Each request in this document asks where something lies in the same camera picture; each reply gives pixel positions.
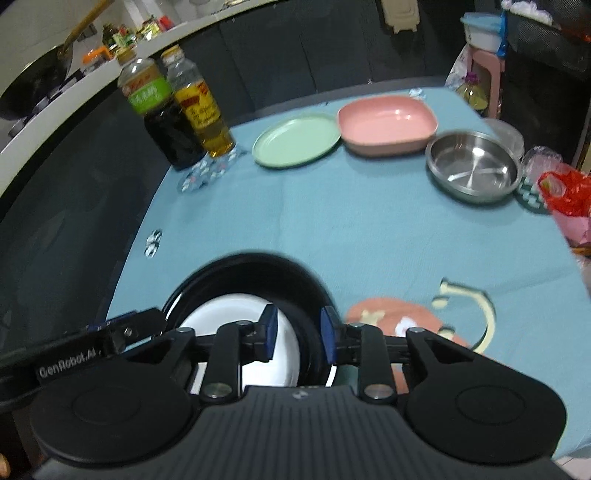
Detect pink square plate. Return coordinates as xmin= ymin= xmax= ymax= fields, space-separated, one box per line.
xmin=337 ymin=96 xmax=438 ymax=158

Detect green round plate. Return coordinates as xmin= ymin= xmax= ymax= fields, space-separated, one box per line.
xmin=252 ymin=114 xmax=342 ymax=169

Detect black plastic bowl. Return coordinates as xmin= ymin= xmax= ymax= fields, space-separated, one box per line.
xmin=161 ymin=251 xmax=340 ymax=388

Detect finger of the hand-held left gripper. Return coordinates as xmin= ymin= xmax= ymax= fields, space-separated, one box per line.
xmin=85 ymin=308 xmax=164 ymax=354

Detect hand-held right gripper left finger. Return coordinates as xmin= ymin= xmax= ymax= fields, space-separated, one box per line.
xmin=131 ymin=305 xmax=280 ymax=401

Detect white kitchen counter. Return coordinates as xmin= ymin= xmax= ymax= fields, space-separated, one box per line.
xmin=0 ymin=0 xmax=259 ymax=195

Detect white container blue lid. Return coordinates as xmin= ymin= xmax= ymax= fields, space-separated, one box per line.
xmin=462 ymin=11 xmax=506 ymax=51

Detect pink plastic bag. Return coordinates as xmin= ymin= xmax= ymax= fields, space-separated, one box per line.
xmin=554 ymin=212 xmax=591 ymax=247

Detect red plastic bag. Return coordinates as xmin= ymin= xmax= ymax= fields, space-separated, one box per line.
xmin=538 ymin=168 xmax=591 ymax=217

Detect blue printed tablecloth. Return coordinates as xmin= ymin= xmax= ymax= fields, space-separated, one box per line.
xmin=106 ymin=85 xmax=591 ymax=462

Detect black wok wooden handle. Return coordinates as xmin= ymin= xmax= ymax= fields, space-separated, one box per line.
xmin=0 ymin=0 xmax=116 ymax=121

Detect pink plastic stool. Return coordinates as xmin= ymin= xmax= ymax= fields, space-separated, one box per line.
xmin=464 ymin=48 xmax=506 ymax=118

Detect white shallow bowl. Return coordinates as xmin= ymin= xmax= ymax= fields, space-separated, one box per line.
xmin=178 ymin=295 xmax=301 ymax=387

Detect dark kitchen cabinets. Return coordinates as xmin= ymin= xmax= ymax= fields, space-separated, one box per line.
xmin=0 ymin=0 xmax=467 ymax=365

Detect black mesh rack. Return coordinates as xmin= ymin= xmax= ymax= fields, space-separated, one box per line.
xmin=501 ymin=0 xmax=591 ymax=121

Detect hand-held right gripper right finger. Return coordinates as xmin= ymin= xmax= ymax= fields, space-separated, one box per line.
xmin=321 ymin=305 xmax=467 ymax=401

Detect gas stove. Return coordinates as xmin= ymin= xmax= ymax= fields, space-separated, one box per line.
xmin=7 ymin=78 xmax=84 ymax=134

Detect clear plastic tub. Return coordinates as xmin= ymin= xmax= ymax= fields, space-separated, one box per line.
xmin=485 ymin=117 xmax=526 ymax=160

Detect stainless steel plate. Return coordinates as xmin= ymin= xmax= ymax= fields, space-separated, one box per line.
xmin=425 ymin=130 xmax=523 ymax=206

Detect green patterned coaster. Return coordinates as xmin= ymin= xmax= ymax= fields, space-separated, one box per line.
xmin=512 ymin=175 xmax=552 ymax=213

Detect printed clear plastic bag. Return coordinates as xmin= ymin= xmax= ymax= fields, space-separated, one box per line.
xmin=445 ymin=44 xmax=472 ymax=88

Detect dark vinegar bottle green label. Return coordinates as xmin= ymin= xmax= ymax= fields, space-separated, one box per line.
xmin=117 ymin=50 xmax=206 ymax=169

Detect orange lid jar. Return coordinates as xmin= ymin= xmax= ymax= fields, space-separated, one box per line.
xmin=83 ymin=47 xmax=114 ymax=75

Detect yellow oil bottle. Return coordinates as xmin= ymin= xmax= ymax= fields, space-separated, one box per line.
xmin=160 ymin=45 xmax=237 ymax=159

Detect beige folding cabinet bin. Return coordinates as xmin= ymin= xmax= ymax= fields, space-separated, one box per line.
xmin=381 ymin=0 xmax=419 ymax=33

